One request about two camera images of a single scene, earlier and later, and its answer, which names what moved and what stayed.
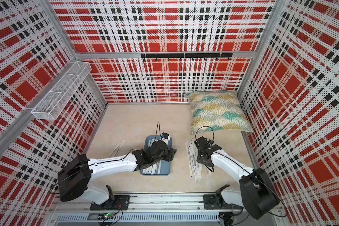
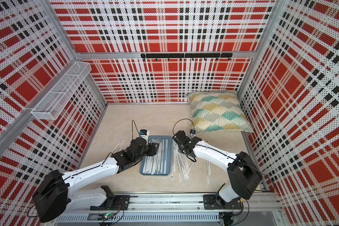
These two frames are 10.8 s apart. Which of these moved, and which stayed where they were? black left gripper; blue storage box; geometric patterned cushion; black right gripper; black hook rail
Moved: black left gripper; black right gripper
Stayed: blue storage box; geometric patterned cushion; black hook rail
